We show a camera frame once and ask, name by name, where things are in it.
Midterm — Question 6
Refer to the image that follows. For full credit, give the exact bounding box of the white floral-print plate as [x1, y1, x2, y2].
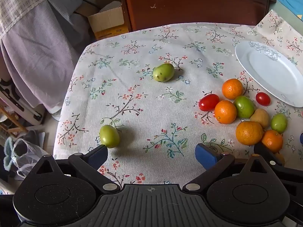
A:
[235, 41, 303, 107]

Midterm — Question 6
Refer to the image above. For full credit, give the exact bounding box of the grey-blue garment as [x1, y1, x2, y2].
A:
[47, 0, 91, 32]

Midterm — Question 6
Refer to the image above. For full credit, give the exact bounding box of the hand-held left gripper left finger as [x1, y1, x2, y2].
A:
[31, 144, 121, 194]

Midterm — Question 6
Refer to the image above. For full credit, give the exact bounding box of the pale green sheet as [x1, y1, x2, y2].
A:
[271, 1, 303, 23]

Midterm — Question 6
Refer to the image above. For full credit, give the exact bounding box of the red cherry tomato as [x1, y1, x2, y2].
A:
[198, 94, 220, 112]
[256, 92, 271, 106]

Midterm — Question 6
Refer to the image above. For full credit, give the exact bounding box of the orange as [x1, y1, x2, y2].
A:
[261, 130, 284, 153]
[214, 100, 237, 124]
[222, 79, 244, 100]
[235, 121, 264, 146]

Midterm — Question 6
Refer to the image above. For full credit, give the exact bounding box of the wooden rack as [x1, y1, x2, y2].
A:
[0, 104, 29, 138]

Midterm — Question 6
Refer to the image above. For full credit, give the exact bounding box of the brown wooden cabinet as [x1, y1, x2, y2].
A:
[108, 0, 277, 32]

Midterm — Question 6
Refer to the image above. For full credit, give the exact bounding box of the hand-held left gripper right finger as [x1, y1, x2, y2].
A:
[183, 143, 273, 193]

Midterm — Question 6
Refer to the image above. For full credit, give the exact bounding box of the clear plastic bag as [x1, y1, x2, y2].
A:
[9, 138, 49, 180]

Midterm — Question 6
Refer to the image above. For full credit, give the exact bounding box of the floral tablecloth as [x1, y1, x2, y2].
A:
[52, 9, 303, 187]

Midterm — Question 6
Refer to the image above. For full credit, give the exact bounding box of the green jujube fruit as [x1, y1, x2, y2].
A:
[270, 113, 288, 134]
[99, 124, 120, 149]
[152, 63, 175, 83]
[233, 96, 255, 119]

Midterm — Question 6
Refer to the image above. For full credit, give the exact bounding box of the lilac waffle cloth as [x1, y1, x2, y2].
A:
[0, 0, 91, 114]

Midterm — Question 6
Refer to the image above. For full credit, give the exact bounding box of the cardboard box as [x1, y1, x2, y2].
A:
[87, 0, 130, 41]

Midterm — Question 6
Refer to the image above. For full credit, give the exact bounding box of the yellow-brown jujube fruit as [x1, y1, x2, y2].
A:
[250, 108, 270, 128]

